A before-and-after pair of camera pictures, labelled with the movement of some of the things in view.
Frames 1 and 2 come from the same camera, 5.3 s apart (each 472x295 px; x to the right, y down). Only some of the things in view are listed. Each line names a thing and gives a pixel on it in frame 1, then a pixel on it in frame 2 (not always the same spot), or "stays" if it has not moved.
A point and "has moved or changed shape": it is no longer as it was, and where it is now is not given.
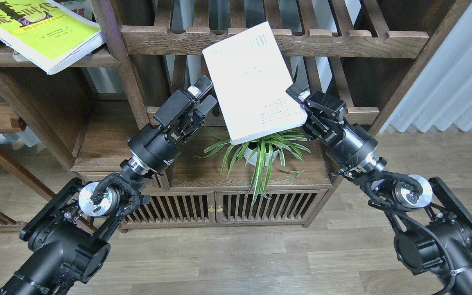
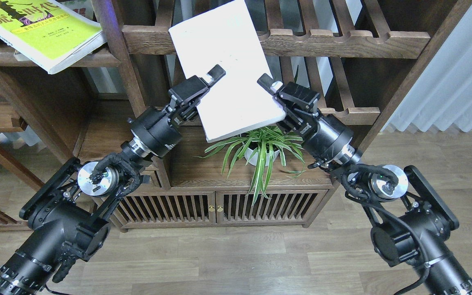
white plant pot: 248,153 stays
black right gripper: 349,143 to 327,140
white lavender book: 251,85 has moved or changed shape
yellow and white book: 44,33 stays
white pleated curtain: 458,86 stays
